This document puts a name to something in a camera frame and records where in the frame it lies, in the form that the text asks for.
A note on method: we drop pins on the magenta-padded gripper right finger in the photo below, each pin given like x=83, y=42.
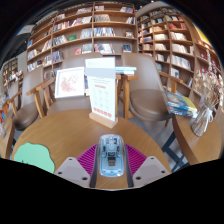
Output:
x=151, y=170

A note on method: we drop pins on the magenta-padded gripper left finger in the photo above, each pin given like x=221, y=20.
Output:
x=71, y=170

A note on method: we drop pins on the transparent blue computer mouse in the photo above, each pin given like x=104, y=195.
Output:
x=111, y=156

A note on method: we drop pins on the green cloud-shaped mouse pad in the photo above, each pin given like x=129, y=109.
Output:
x=33, y=156

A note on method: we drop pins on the round wooden side table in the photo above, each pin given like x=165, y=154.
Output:
x=6, y=138
x=196, y=146

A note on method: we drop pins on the stack of colourful books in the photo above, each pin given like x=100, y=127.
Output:
x=180, y=104

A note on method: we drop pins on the glass vase with dried flowers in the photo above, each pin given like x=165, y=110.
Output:
x=202, y=118

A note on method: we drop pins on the white sign on wooden base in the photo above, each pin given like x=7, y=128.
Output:
x=101, y=91

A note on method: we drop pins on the dark standing book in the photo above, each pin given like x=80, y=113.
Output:
x=86, y=85

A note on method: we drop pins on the white framed picture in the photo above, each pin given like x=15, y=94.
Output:
x=70, y=82

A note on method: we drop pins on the teal stack of books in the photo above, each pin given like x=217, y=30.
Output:
x=126, y=70

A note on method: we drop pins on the small distant bookshelf unit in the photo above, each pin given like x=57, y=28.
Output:
x=11, y=73

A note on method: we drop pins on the tall wooden bookshelf unit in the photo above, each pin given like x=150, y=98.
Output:
x=173, y=41

